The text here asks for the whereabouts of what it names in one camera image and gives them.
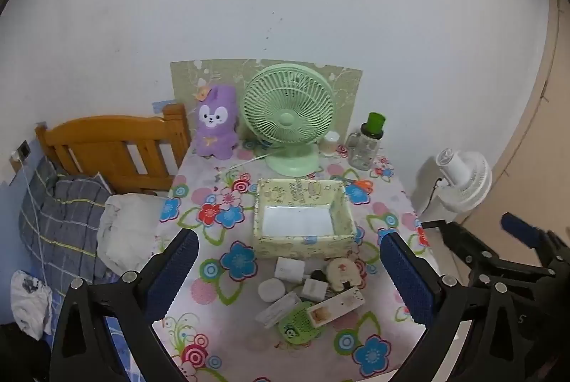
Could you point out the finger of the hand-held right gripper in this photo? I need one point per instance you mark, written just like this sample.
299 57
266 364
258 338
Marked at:
463 246
519 228

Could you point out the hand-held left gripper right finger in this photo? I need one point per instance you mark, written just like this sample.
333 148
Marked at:
409 279

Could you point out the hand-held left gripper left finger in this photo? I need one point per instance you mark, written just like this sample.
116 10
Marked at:
176 270

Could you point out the cream round cartoon case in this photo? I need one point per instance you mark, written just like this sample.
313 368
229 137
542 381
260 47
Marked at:
342 273

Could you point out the white long picture box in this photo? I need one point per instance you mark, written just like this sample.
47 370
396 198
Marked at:
336 306

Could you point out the white power adapter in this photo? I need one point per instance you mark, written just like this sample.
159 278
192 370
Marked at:
314 289

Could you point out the white round case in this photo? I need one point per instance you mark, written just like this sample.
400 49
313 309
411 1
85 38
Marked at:
272 290

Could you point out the white narrow stick box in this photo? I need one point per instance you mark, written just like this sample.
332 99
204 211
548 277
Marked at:
278 310

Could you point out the white square charger box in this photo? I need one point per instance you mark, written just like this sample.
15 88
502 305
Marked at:
289 270

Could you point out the patterned fabric storage box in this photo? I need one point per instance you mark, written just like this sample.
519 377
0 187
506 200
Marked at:
303 239

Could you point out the green perforated cartoon case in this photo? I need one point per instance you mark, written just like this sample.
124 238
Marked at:
298 324

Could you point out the white floor fan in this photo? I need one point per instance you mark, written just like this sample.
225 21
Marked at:
463 181

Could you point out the floral tablecloth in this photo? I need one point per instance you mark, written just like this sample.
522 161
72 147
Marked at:
222 319

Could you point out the grey plaid quilt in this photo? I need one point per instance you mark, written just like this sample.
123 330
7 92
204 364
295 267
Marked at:
58 221

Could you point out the glass mug jar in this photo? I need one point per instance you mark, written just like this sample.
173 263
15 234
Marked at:
363 150

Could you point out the white black patterned cloth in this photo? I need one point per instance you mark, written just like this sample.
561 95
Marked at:
29 302

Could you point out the purple plush toy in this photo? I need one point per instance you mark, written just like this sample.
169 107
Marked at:
216 123

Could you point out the green plastic cup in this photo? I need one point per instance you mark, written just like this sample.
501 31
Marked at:
374 121

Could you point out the wooden bed headboard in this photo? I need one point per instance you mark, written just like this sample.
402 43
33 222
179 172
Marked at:
89 141

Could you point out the cotton swab container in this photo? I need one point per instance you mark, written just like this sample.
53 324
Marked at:
331 143

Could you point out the light blue paper sheet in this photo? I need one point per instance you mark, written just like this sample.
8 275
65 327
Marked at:
161 104

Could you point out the green desk fan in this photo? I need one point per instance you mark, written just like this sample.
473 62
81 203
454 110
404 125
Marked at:
289 114

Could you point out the wall socket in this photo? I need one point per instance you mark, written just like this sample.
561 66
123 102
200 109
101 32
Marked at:
23 149

